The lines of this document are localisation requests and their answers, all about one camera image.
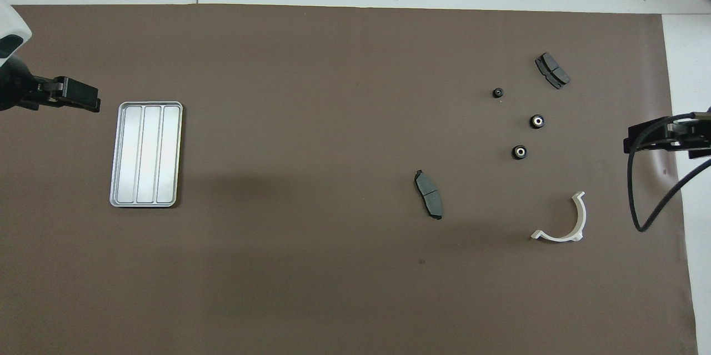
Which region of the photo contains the brown table mat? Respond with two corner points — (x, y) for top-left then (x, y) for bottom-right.
(0, 4), (698, 355)

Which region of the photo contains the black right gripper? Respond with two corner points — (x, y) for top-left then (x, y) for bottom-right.
(623, 112), (711, 159)

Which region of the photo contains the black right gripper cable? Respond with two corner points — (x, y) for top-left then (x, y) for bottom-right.
(627, 112), (711, 233)

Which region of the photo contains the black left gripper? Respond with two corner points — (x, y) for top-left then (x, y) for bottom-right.
(0, 57), (102, 113)

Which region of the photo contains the silver metal tray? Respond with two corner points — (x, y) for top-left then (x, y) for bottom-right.
(109, 101), (184, 208)

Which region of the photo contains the long dark grey brake pad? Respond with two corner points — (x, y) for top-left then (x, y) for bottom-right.
(414, 169), (444, 221)

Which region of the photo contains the short dark grey brake pad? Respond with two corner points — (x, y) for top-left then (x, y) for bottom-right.
(535, 52), (571, 90)

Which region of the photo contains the white curved plastic bracket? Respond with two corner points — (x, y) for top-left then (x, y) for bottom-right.
(530, 191), (587, 243)

